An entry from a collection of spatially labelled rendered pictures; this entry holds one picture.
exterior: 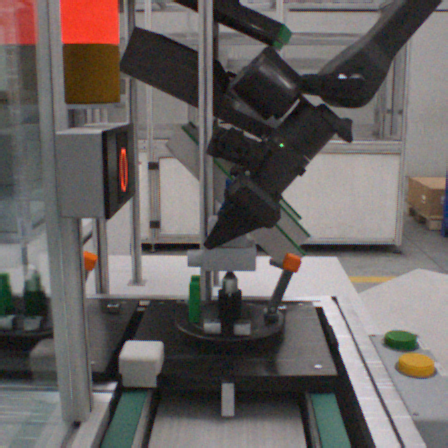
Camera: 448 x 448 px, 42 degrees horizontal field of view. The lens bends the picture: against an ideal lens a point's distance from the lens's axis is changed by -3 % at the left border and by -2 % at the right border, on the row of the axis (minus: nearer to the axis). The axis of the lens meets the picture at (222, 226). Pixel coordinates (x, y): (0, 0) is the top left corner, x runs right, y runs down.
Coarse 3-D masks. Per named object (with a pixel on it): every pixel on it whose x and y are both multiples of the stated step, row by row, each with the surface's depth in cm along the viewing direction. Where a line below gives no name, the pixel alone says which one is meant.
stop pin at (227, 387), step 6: (222, 384) 63; (228, 384) 63; (222, 390) 63; (228, 390) 63; (222, 396) 63; (228, 396) 63; (222, 402) 63; (228, 402) 63; (222, 408) 64; (228, 408) 63; (222, 414) 64; (228, 414) 64
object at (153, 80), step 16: (144, 32) 90; (128, 48) 91; (144, 48) 91; (160, 48) 90; (176, 48) 90; (128, 64) 92; (144, 64) 92; (160, 64) 91; (176, 64) 91; (192, 64) 90; (144, 80) 92; (160, 80) 92; (176, 80) 91; (192, 80) 91; (224, 80) 102; (176, 96) 92; (192, 96) 91; (224, 96) 90; (224, 112) 91; (240, 112) 90; (240, 128) 91; (256, 128) 90; (272, 128) 90
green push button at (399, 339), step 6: (390, 330) 75; (396, 330) 75; (402, 330) 75; (384, 336) 74; (390, 336) 73; (396, 336) 73; (402, 336) 73; (408, 336) 73; (414, 336) 73; (384, 342) 74; (390, 342) 72; (396, 342) 72; (402, 342) 72; (408, 342) 72; (414, 342) 72; (396, 348) 72; (402, 348) 72; (408, 348) 72
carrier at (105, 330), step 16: (96, 304) 85; (128, 304) 85; (96, 320) 79; (112, 320) 79; (128, 320) 79; (96, 336) 74; (112, 336) 74; (128, 336) 78; (96, 352) 69; (112, 352) 69; (96, 368) 65; (112, 368) 68
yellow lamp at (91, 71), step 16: (64, 48) 48; (80, 48) 48; (96, 48) 48; (112, 48) 49; (64, 64) 49; (80, 64) 48; (96, 64) 48; (112, 64) 49; (64, 80) 49; (80, 80) 48; (96, 80) 48; (112, 80) 49; (64, 96) 49; (80, 96) 48; (96, 96) 49; (112, 96) 49
